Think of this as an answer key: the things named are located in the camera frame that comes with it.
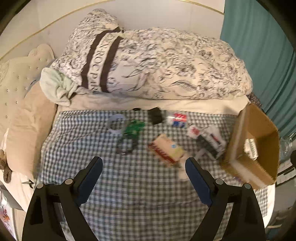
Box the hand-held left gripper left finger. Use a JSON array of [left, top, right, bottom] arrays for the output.
[[22, 156, 103, 241]]

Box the dark ring-shaped object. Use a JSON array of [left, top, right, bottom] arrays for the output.
[[116, 137, 138, 154]]

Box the beige red carton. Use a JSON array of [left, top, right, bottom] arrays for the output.
[[148, 134, 186, 167]]

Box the black white packet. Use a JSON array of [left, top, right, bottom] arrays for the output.
[[196, 126, 226, 160]]

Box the light green cloth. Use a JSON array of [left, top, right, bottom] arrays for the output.
[[40, 68, 78, 107]]

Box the white packet red label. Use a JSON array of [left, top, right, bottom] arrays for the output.
[[187, 125, 201, 139]]

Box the dark patterned cloth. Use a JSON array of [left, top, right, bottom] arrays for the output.
[[247, 91, 264, 109]]

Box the cardboard box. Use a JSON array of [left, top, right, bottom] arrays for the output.
[[220, 103, 280, 190]]

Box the brown plush toy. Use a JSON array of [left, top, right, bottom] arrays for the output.
[[0, 149, 13, 183]]

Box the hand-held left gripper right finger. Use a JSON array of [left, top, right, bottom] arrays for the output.
[[185, 157, 265, 241]]

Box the green packet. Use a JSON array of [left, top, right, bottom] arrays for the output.
[[124, 119, 145, 139]]

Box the red blue white packet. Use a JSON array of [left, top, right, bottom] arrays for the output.
[[167, 112, 187, 128]]

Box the floral patterned duvet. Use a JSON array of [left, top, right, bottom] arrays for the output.
[[40, 9, 253, 102]]

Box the clear tape roll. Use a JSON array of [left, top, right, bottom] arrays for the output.
[[107, 114, 129, 135]]

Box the beige pillow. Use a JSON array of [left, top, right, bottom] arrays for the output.
[[7, 82, 58, 179]]

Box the cream tufted headboard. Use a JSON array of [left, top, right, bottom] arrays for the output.
[[0, 44, 56, 139]]

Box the teal curtain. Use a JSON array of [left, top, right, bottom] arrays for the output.
[[220, 0, 296, 139]]

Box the grey checked blanket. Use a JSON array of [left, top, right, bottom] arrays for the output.
[[37, 109, 270, 241]]

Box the white packet inside box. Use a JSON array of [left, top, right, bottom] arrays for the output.
[[245, 138, 259, 160]]

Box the cream bed sheet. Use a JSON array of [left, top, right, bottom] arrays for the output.
[[58, 95, 250, 116]]

